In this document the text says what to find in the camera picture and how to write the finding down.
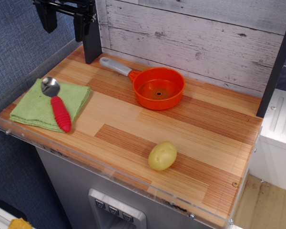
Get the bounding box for yellow object bottom left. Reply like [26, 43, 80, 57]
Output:
[8, 218, 33, 229]

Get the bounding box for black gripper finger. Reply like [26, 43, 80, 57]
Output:
[35, 4, 57, 33]
[73, 14, 90, 42]

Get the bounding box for spoon with red handle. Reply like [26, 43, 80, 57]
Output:
[41, 77, 72, 132]

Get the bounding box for black left frame post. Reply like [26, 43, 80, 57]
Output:
[83, 0, 102, 64]

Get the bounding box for yellow plastic potato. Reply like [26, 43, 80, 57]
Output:
[148, 141, 177, 171]

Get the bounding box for black right frame post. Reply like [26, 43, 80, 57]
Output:
[256, 32, 286, 118]

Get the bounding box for black frame post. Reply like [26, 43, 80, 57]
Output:
[256, 32, 286, 118]
[83, 0, 102, 64]

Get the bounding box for white toy sink unit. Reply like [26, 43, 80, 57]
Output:
[249, 89, 286, 190]

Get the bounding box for silver dispenser button panel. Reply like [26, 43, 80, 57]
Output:
[88, 188, 147, 229]

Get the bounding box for clear acrylic table guard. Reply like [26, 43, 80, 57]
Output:
[0, 41, 262, 229]

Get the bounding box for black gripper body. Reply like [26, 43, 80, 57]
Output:
[32, 0, 89, 17]

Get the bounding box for orange pan with grey handle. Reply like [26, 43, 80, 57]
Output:
[100, 57, 185, 110]

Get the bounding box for grey toy fridge cabinet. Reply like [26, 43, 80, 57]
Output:
[37, 148, 208, 229]

